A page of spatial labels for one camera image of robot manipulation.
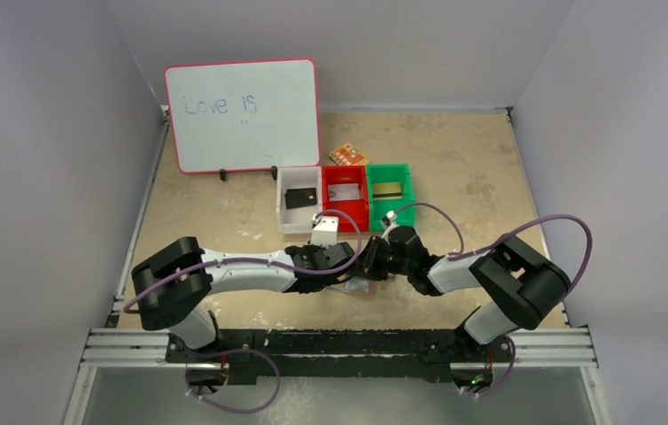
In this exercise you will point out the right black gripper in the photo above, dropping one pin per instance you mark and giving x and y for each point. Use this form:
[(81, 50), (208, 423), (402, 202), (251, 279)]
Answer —
[(375, 261)]

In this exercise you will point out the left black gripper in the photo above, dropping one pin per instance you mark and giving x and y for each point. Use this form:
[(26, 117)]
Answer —
[(337, 255)]

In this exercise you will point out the red plastic bin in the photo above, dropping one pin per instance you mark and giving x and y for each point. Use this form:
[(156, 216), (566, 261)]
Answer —
[(359, 209)]

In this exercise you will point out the green plastic bin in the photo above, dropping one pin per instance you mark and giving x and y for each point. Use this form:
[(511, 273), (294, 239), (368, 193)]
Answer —
[(376, 173)]

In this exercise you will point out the white plastic bin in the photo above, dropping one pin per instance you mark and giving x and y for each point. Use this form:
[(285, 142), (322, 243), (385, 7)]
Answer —
[(297, 221)]

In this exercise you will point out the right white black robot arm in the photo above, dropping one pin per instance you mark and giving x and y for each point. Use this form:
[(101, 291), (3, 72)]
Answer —
[(522, 284)]

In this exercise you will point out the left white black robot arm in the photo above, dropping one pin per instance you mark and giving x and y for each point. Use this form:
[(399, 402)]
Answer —
[(171, 284)]

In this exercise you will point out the silver credit card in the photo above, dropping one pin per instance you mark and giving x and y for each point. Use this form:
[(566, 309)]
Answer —
[(344, 192)]

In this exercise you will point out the gold credit card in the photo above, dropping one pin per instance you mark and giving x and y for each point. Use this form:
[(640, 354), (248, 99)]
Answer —
[(386, 190)]

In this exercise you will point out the black credit card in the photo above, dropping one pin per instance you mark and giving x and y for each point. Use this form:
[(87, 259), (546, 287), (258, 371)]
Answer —
[(300, 198)]

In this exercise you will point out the orange spiral notebook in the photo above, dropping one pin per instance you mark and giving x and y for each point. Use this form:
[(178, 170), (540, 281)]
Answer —
[(348, 155)]

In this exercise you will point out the pink framed whiteboard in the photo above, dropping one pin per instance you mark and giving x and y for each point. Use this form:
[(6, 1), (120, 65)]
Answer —
[(244, 116)]

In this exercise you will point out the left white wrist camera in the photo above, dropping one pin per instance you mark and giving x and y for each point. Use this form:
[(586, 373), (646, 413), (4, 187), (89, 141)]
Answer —
[(324, 231)]

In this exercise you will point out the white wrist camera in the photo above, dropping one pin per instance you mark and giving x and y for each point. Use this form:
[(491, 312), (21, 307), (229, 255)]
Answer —
[(324, 231), (389, 223)]

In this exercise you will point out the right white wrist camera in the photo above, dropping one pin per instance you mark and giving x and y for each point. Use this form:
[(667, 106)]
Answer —
[(389, 223)]

